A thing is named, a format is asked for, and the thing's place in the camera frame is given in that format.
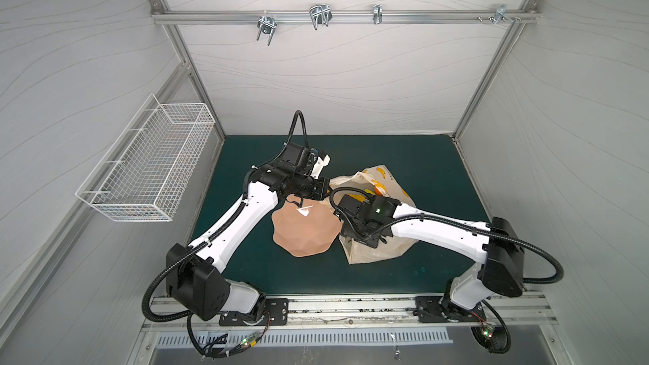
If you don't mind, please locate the cream banana print plastic bag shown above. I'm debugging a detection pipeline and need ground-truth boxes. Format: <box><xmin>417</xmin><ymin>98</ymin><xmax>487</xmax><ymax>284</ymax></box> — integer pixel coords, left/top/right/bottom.
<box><xmin>330</xmin><ymin>165</ymin><xmax>417</xmax><ymax>265</ymax></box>

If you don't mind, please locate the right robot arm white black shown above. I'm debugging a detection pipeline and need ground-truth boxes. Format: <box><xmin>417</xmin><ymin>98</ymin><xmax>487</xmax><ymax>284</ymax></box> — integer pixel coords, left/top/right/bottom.
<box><xmin>329</xmin><ymin>189</ymin><xmax>564</xmax><ymax>322</ymax></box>

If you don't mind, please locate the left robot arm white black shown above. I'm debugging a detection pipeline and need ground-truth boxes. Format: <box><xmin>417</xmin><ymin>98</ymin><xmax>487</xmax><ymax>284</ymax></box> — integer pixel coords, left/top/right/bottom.
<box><xmin>141</xmin><ymin>161</ymin><xmax>329</xmax><ymax>324</ymax></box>

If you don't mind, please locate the pink wavy fruit plate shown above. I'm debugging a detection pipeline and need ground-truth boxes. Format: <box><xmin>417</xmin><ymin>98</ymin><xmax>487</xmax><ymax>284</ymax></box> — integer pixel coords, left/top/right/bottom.
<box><xmin>271</xmin><ymin>195</ymin><xmax>342</xmax><ymax>258</ymax></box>

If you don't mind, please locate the green table mat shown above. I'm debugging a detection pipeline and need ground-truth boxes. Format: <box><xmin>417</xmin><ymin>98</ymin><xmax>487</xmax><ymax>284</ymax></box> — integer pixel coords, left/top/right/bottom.
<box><xmin>189</xmin><ymin>135</ymin><xmax>488</xmax><ymax>295</ymax></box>

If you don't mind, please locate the white vent grille strip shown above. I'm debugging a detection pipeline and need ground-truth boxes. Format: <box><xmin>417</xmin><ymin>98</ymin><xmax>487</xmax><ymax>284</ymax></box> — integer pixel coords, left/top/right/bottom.
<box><xmin>155</xmin><ymin>326</ymin><xmax>454</xmax><ymax>349</ymax></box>

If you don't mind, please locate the metal u-bolt clamp left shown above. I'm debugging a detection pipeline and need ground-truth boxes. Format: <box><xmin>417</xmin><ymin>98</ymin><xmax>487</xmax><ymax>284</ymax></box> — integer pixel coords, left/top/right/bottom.
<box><xmin>256</xmin><ymin>15</ymin><xmax>277</xmax><ymax>46</ymax></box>

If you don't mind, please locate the metal u-bolt clamp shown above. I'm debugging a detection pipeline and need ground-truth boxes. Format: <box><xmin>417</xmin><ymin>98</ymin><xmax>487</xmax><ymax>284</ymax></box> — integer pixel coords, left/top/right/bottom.
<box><xmin>256</xmin><ymin>15</ymin><xmax>277</xmax><ymax>46</ymax></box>
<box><xmin>309</xmin><ymin>3</ymin><xmax>332</xmax><ymax>30</ymax></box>

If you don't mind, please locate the metal u-bolt clamp middle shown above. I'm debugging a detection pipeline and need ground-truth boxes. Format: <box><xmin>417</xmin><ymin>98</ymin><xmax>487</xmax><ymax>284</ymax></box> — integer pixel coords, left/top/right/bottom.
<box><xmin>309</xmin><ymin>3</ymin><xmax>332</xmax><ymax>30</ymax></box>

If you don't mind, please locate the metal bolt clamp right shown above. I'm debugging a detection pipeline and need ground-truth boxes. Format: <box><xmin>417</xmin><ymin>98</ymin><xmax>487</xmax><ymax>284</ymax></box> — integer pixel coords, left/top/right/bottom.
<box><xmin>476</xmin><ymin>4</ymin><xmax>522</xmax><ymax>25</ymax></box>

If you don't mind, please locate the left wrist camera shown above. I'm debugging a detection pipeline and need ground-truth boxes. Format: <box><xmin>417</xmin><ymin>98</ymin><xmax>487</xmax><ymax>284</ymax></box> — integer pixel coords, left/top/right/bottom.
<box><xmin>280</xmin><ymin>143</ymin><xmax>331</xmax><ymax>179</ymax></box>

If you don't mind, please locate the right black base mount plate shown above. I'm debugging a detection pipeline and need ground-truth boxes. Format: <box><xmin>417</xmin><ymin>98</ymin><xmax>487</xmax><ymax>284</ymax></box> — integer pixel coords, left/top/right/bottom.
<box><xmin>413</xmin><ymin>296</ymin><xmax>486</xmax><ymax>324</ymax></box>

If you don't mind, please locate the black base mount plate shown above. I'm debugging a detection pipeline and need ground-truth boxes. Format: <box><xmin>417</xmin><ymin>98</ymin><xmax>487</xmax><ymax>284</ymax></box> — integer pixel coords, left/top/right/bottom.
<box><xmin>413</xmin><ymin>296</ymin><xmax>486</xmax><ymax>324</ymax></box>
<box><xmin>219</xmin><ymin>297</ymin><xmax>288</xmax><ymax>327</ymax></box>

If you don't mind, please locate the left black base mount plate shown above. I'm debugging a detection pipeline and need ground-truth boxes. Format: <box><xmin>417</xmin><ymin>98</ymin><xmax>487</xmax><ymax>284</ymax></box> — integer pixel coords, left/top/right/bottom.
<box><xmin>219</xmin><ymin>297</ymin><xmax>288</xmax><ymax>327</ymax></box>

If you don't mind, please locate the white wire basket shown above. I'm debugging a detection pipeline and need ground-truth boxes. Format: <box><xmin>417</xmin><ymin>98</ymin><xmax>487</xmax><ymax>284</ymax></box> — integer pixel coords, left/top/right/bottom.
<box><xmin>75</xmin><ymin>94</ymin><xmax>215</xmax><ymax>222</ymax></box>

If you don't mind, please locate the left black base cable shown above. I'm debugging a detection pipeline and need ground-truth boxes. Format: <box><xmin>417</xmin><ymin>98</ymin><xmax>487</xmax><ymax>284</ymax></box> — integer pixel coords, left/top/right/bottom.
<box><xmin>185</xmin><ymin>313</ymin><xmax>272</xmax><ymax>359</ymax></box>

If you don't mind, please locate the black base cable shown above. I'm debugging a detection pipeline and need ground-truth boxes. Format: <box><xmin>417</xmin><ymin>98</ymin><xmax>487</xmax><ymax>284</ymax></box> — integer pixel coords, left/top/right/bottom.
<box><xmin>185</xmin><ymin>313</ymin><xmax>272</xmax><ymax>359</ymax></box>
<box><xmin>470</xmin><ymin>298</ymin><xmax>513</xmax><ymax>355</ymax></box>

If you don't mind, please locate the right black base cable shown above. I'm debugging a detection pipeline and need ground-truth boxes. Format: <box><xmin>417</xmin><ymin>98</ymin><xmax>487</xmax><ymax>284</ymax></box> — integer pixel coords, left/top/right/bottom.
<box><xmin>470</xmin><ymin>298</ymin><xmax>513</xmax><ymax>355</ymax></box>

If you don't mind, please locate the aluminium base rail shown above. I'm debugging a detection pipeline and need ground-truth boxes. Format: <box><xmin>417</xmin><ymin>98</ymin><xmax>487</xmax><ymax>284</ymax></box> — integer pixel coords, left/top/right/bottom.
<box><xmin>141</xmin><ymin>291</ymin><xmax>559</xmax><ymax>333</ymax></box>

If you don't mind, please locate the small metal bracket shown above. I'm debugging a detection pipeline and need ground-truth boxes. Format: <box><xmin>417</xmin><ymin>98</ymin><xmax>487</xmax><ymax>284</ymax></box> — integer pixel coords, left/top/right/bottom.
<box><xmin>373</xmin><ymin>4</ymin><xmax>383</xmax><ymax>25</ymax></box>

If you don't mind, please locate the aluminium crossbar rail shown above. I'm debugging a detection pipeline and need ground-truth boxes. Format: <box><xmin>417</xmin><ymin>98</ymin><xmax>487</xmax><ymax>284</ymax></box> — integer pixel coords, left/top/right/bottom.
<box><xmin>152</xmin><ymin>8</ymin><xmax>542</xmax><ymax>25</ymax></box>

